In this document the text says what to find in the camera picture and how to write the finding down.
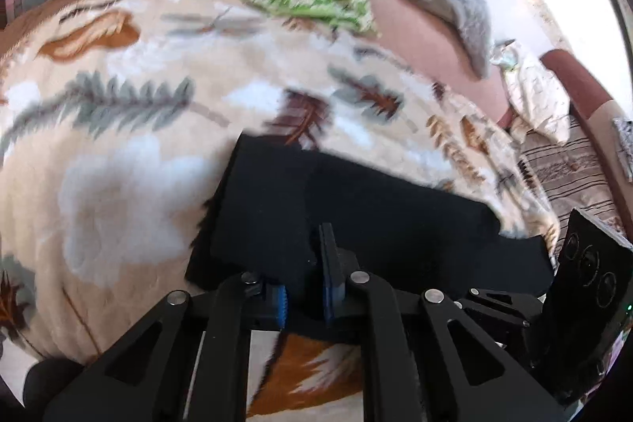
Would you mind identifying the cream floral crumpled cloth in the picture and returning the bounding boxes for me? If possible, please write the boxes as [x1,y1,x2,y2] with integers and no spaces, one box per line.
[490,41,571,146]

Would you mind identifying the brown padded headboard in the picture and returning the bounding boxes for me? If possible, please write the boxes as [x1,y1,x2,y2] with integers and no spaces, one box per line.
[541,49,632,216]

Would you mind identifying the black pants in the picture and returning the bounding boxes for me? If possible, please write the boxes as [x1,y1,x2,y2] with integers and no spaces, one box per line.
[186,134,553,337]

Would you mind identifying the pink bed sheet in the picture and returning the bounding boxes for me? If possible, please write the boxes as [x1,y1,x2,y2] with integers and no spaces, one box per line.
[370,0,513,127]

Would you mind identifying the leaf-pattern fleece blanket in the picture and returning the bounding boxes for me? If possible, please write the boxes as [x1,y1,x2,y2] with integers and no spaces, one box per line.
[1,0,560,421]

